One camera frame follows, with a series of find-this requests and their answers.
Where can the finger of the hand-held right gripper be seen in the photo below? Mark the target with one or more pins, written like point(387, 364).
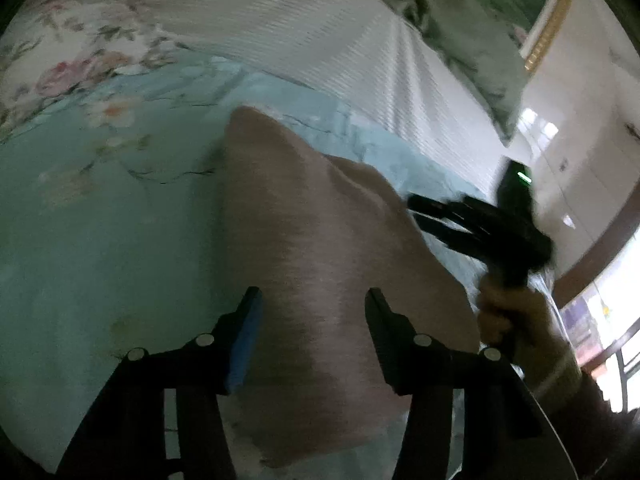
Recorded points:
point(450, 235)
point(440, 205)

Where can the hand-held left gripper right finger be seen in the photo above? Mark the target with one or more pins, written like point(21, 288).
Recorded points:
point(385, 335)

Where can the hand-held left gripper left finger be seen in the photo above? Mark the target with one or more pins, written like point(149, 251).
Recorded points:
point(245, 345)

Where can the pink fuzzy sweater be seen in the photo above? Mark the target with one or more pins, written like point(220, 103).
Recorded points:
point(310, 240)

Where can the person's right forearm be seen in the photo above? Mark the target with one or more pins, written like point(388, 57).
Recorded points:
point(575, 410)

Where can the person's right hand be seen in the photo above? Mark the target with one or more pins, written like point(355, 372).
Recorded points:
point(520, 310)

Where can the glossy white wardrobe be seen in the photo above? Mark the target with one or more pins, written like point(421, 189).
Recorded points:
point(575, 125)

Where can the green floral quilt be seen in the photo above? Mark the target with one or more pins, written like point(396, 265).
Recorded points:
point(465, 50)

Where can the light blue floral bedsheet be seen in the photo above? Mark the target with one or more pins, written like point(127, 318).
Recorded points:
point(100, 240)

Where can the white striped blanket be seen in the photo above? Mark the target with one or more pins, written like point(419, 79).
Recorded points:
point(325, 35)

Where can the white floral pillow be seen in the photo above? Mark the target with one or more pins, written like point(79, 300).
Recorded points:
point(65, 60)

